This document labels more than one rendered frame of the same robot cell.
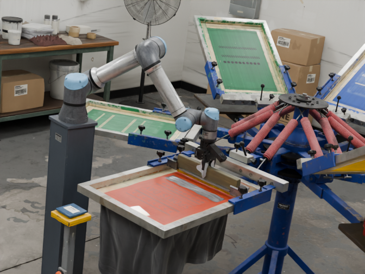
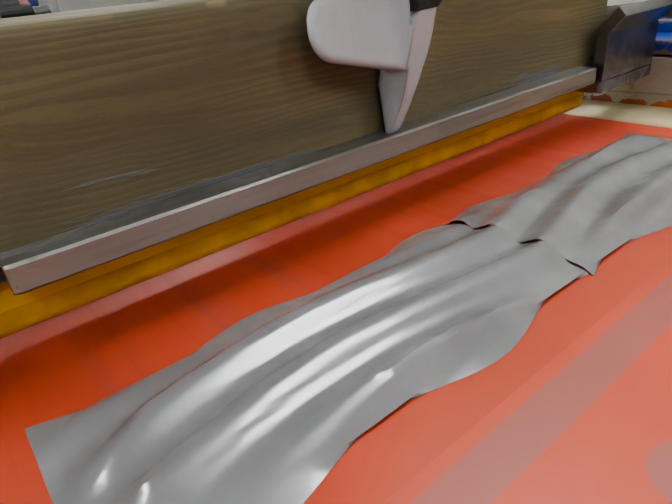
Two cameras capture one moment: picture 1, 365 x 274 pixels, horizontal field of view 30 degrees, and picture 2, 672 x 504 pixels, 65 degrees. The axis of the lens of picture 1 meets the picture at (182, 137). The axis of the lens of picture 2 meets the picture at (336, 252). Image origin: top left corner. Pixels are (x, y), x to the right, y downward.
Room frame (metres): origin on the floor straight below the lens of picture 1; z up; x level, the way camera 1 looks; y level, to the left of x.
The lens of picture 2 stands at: (3.25, 0.11, 1.06)
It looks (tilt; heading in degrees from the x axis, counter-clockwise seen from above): 27 degrees down; 283
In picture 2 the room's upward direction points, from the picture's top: 6 degrees counter-clockwise
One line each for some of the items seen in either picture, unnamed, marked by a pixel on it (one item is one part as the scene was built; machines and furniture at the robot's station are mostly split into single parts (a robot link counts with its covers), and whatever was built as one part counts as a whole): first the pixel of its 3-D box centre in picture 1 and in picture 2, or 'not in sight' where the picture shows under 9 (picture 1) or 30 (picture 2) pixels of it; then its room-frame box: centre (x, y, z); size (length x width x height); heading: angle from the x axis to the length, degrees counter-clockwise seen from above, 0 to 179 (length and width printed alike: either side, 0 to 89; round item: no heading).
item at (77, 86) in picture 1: (76, 87); not in sight; (3.35, 0.57, 1.37); 0.13 x 0.12 x 0.14; 165
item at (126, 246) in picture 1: (129, 249); not in sight; (2.89, 0.18, 0.74); 0.45 x 0.03 x 0.43; 50
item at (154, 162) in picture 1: (169, 163); not in sight; (3.48, 0.05, 0.97); 0.30 x 0.05 x 0.07; 140
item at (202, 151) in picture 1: (206, 148); not in sight; (3.30, -0.13, 1.15); 0.09 x 0.08 x 0.12; 50
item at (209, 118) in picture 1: (210, 119); not in sight; (3.30, -0.13, 1.31); 0.09 x 0.08 x 0.11; 75
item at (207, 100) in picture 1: (249, 126); not in sight; (4.56, -0.46, 0.91); 1.34 x 0.40 x 0.08; 20
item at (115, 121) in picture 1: (151, 114); not in sight; (4.08, 0.21, 1.05); 1.08 x 0.61 x 0.23; 80
